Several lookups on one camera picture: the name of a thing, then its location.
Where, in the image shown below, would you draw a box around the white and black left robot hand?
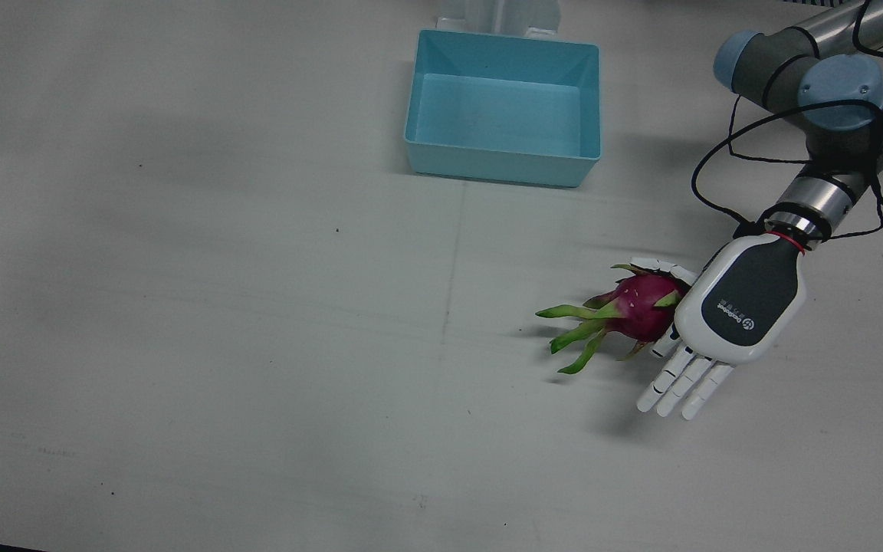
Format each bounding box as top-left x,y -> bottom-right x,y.
630,232 -> 808,421

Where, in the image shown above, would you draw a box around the pink dragon fruit with green leaves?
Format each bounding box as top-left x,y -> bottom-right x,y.
535,263 -> 689,375

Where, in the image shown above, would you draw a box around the light blue plastic bin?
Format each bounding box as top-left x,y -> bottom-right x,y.
404,29 -> 602,189

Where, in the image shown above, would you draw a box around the white stand behind bin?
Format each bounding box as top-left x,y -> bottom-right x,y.
436,0 -> 562,39

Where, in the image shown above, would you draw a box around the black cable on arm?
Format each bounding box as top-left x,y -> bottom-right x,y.
691,0 -> 883,241

